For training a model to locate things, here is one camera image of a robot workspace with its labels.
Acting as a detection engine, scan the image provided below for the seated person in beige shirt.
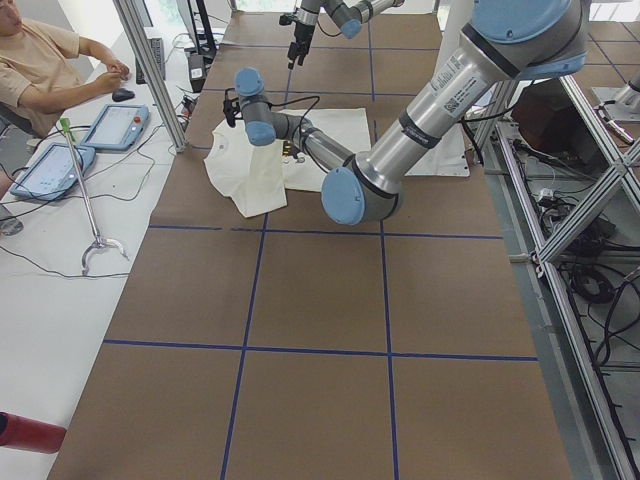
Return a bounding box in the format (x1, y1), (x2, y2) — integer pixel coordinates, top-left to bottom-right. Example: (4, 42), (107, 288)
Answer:
(0, 0), (132, 201)

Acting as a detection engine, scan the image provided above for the aluminium frame rack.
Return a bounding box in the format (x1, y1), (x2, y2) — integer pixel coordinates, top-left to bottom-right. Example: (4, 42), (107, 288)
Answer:
(473, 65), (639, 479)

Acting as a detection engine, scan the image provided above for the blue teach pendant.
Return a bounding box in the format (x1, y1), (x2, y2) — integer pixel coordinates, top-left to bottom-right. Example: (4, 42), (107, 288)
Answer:
(80, 103), (150, 152)
(9, 143), (96, 202)

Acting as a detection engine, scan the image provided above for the red cylinder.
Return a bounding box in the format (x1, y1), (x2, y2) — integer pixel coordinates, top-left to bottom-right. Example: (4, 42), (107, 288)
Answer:
(1, 412), (67, 454)

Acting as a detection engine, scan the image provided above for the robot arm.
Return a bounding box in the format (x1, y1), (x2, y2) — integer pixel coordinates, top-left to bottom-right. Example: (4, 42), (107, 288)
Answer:
(223, 0), (591, 225)
(279, 0), (404, 70)

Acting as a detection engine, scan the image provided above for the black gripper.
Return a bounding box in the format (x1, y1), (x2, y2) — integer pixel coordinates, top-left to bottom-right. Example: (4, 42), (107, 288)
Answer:
(223, 88), (241, 127)
(279, 13), (316, 69)

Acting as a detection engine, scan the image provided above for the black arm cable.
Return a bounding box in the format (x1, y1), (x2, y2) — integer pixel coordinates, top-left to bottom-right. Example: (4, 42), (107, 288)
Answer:
(264, 94), (321, 121)

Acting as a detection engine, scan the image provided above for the blue teach pendant far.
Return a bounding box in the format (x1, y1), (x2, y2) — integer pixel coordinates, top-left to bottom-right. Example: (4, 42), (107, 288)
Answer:
(80, 103), (150, 152)

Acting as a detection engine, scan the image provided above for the metal reacher grabber tool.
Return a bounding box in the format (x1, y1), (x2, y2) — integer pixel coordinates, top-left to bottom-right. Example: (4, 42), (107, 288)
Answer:
(59, 117), (129, 277)

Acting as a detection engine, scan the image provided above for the blue teach pendant near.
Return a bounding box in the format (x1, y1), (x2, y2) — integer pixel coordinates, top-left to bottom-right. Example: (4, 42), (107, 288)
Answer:
(9, 143), (96, 202)

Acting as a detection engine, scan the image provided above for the black computer mouse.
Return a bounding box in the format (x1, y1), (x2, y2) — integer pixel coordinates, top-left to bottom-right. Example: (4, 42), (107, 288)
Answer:
(111, 88), (135, 103)

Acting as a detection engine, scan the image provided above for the cream long-sleeve cat shirt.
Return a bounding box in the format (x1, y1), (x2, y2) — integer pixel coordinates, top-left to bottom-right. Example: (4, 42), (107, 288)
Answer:
(204, 108), (371, 218)

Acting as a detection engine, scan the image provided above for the aluminium frame column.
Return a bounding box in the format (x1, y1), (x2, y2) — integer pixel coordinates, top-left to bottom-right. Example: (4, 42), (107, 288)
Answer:
(113, 0), (187, 153)

